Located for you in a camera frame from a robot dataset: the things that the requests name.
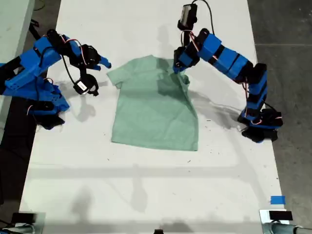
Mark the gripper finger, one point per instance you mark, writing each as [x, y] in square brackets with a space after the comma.
[175, 68]
[182, 69]
[96, 67]
[104, 61]

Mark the pale green t-shirt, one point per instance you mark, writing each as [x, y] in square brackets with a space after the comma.
[151, 112]

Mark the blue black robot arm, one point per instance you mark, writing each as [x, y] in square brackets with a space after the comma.
[231, 61]
[29, 65]

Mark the black tripod leg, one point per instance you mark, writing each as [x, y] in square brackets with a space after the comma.
[34, 28]

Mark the pale side table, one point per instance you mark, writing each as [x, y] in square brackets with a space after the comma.
[12, 29]

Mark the blue tape strip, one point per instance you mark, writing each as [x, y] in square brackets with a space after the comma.
[278, 200]

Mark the small black box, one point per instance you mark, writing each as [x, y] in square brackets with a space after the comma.
[280, 215]
[23, 217]

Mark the pale teal bundle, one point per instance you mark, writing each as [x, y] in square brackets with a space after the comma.
[280, 229]
[22, 229]

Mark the black camera stalk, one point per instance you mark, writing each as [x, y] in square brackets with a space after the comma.
[93, 81]
[187, 26]

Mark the black camera box white label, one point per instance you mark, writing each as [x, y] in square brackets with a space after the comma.
[81, 86]

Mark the black camera box grey face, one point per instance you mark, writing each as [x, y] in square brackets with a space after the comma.
[187, 13]

